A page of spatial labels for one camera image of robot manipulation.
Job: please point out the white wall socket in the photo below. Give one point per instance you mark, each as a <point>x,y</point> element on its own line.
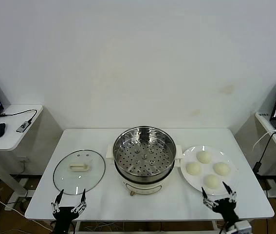
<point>23,160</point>

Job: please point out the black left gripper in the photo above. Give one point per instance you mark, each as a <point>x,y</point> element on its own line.
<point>63,217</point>

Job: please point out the round glass pot lid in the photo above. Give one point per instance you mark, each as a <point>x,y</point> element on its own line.
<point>79,180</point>

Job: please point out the white steamed baozi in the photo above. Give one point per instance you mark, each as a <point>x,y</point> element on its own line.
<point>193,168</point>
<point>204,157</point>
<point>221,169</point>
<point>212,181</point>

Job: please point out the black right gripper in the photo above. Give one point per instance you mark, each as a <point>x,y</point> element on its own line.
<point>226,209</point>

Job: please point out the round white plate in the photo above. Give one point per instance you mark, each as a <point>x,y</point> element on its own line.
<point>193,153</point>

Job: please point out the white label sticker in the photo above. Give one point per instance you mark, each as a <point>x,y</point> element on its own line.
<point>263,114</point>

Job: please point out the cream electric cooker pot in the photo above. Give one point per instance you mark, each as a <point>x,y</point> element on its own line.
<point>142,186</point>

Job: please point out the white side table with sticker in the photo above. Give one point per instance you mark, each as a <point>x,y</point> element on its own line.
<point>265,123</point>

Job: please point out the white side table with mouse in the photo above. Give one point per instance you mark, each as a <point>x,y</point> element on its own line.
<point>11,141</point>

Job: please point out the stainless steel steamer basket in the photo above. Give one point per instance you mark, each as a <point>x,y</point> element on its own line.
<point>142,158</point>

